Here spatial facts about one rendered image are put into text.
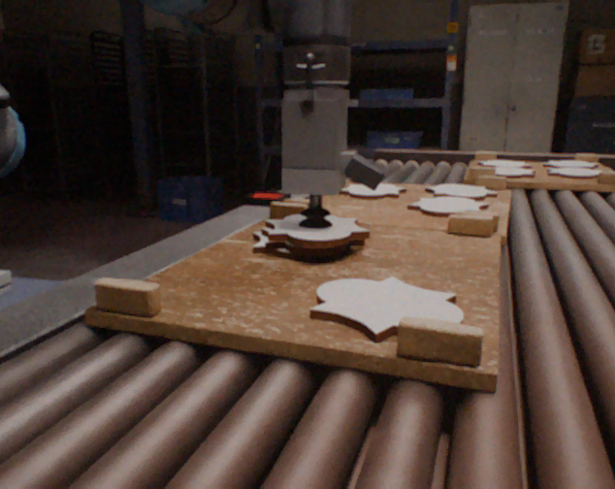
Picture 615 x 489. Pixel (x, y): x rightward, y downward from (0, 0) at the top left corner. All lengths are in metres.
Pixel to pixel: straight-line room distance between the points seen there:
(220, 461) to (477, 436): 0.15
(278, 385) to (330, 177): 0.28
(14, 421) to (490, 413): 0.31
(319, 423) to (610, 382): 0.23
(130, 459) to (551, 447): 0.25
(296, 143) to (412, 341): 0.29
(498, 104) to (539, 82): 0.37
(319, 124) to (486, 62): 4.77
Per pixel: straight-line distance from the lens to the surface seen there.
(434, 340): 0.40
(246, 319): 0.47
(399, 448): 0.34
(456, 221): 0.77
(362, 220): 0.84
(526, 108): 5.38
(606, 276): 0.75
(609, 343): 0.53
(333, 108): 0.60
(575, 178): 1.41
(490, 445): 0.36
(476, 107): 5.34
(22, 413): 0.42
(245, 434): 0.36
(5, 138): 0.87
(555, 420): 0.40
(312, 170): 0.61
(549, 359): 0.48
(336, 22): 0.62
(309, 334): 0.44
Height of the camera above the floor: 1.12
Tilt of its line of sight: 15 degrees down
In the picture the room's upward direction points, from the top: straight up
